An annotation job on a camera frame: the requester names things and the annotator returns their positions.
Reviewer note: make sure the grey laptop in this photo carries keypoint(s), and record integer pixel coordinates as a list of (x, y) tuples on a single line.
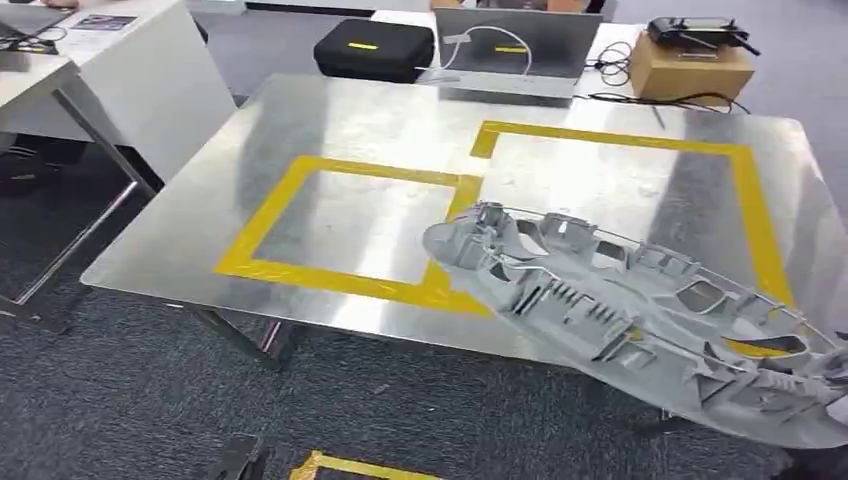
[(517, 63)]

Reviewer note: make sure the black zip case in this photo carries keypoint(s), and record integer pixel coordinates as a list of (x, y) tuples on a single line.
[(371, 56)]

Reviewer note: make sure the brown cardboard box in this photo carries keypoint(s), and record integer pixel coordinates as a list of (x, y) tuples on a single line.
[(689, 73)]

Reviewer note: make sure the steel bench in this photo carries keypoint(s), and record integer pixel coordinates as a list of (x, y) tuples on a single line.
[(358, 132)]

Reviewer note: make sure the grey plastic wheel hubcap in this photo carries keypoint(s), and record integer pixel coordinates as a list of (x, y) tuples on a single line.
[(596, 311)]

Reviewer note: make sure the printed paper sheet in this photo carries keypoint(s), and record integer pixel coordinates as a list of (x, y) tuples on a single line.
[(102, 22)]

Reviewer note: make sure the steel frame side table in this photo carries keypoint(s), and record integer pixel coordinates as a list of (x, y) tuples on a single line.
[(99, 142)]

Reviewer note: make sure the black robot foot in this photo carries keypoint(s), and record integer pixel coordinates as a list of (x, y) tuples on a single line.
[(240, 458)]

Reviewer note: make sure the large yellow tape square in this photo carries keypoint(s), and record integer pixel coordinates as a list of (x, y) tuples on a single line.
[(748, 199)]

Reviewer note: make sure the black controller device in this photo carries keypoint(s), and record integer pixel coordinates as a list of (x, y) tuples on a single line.
[(696, 32)]

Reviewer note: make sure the small yellow tape square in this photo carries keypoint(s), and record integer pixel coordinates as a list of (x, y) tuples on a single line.
[(265, 218)]

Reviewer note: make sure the white table with panel side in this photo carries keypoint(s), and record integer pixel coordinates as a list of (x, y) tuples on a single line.
[(152, 86)]

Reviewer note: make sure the white back table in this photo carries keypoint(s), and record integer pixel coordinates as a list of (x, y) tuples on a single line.
[(616, 40)]

